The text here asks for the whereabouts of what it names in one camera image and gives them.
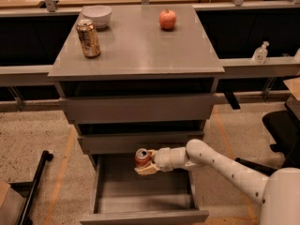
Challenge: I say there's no clear sanitizer bottle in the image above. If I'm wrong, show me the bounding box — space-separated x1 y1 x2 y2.
251 41 269 64

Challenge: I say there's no red apple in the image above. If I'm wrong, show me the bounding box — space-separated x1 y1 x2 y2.
158 9 176 30

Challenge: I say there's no black office chair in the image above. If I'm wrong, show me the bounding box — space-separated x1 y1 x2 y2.
233 96 300 176

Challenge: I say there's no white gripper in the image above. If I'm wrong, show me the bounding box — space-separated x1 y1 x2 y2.
135 147 172 175

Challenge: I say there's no grey top drawer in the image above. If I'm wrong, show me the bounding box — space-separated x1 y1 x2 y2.
59 94 216 124

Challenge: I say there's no grey drawer cabinet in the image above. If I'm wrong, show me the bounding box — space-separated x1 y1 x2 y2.
47 3 226 225

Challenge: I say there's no gold white soda can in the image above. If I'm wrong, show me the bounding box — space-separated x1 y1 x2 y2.
76 19 101 58

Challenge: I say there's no grey desk rail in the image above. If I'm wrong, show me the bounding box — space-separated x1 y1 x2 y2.
0 57 300 86

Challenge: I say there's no white bowl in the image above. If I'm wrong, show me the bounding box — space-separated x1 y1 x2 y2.
82 5 113 29

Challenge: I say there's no grey middle drawer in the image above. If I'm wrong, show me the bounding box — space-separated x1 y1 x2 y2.
78 130 204 154

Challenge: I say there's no open grey bottom drawer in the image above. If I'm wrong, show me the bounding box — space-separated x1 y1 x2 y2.
81 154 209 225

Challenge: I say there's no red coke can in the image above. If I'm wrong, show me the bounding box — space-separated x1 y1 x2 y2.
135 148 151 168

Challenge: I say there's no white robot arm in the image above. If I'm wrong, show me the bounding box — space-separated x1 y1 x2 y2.
135 139 300 225

